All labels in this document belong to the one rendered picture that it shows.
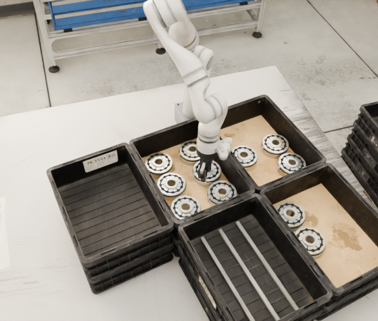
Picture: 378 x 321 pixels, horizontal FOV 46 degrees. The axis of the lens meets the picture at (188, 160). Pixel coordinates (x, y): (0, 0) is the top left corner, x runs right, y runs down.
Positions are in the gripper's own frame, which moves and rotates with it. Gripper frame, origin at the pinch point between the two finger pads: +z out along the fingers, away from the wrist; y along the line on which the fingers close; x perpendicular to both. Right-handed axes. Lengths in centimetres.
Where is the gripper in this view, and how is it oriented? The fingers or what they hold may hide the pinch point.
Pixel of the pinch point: (206, 172)
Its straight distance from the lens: 156.7
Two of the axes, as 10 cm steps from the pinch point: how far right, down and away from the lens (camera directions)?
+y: -3.1, 7.3, -6.1
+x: 9.5, 2.4, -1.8
